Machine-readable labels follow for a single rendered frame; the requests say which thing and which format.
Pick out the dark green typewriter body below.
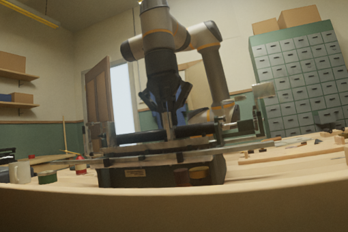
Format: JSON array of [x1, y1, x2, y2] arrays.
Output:
[[95, 154, 227, 189]]

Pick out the red and white can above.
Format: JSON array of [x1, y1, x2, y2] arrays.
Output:
[[74, 154, 88, 176]]

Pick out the bright window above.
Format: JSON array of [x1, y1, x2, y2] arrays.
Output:
[[109, 59, 138, 136]]

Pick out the wooden wall shelf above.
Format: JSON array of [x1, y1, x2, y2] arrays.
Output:
[[0, 68, 40, 88], [0, 100, 40, 117]]

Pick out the grey upright lever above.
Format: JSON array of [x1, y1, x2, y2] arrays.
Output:
[[161, 111, 175, 142]]

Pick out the green drawer cabinet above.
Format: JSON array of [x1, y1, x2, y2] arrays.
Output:
[[248, 19, 348, 139]]

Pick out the brown wooden door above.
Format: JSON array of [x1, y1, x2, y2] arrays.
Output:
[[83, 55, 115, 156]]

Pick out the white mug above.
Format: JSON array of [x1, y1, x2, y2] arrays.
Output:
[[8, 160, 32, 185]]

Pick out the blue object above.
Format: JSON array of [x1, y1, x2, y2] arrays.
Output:
[[151, 83, 189, 129]]

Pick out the large cardboard box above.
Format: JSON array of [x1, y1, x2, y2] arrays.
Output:
[[276, 4, 323, 30]]

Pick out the dark grey box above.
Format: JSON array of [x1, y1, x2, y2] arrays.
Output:
[[0, 166, 12, 184]]

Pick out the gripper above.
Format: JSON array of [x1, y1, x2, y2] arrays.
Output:
[[138, 50, 194, 113]]

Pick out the yellow thin tool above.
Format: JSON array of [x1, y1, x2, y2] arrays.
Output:
[[59, 149, 82, 157]]

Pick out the long wooden tray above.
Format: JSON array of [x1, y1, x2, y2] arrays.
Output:
[[237, 143, 348, 166]]

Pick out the black bench vise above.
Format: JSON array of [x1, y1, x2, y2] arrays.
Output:
[[315, 121, 338, 134]]

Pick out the small cardboard box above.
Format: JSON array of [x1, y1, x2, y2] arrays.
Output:
[[251, 17, 280, 35]]

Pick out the black machine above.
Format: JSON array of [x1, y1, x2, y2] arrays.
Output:
[[0, 147, 18, 167]]

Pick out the brown round knob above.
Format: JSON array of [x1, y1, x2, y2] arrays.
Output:
[[173, 167, 190, 187]]

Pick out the black platen roller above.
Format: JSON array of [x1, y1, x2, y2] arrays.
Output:
[[115, 121, 219, 146]]

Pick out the thin wooden stick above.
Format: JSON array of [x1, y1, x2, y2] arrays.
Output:
[[61, 115, 68, 154]]

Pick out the silver square paddle lever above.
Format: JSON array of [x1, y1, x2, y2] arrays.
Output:
[[251, 81, 277, 99]]

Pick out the silver typewriter carriage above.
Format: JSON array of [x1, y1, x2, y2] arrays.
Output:
[[50, 105, 276, 170]]

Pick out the grey metal sheet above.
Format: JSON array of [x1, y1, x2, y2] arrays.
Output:
[[274, 137, 313, 147]]

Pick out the green round tin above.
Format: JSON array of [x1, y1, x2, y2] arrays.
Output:
[[37, 169, 58, 186]]

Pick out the flat wooden board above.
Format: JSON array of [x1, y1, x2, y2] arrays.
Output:
[[16, 154, 76, 167]]

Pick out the yellow round knob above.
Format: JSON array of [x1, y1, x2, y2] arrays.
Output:
[[188, 165, 210, 180]]

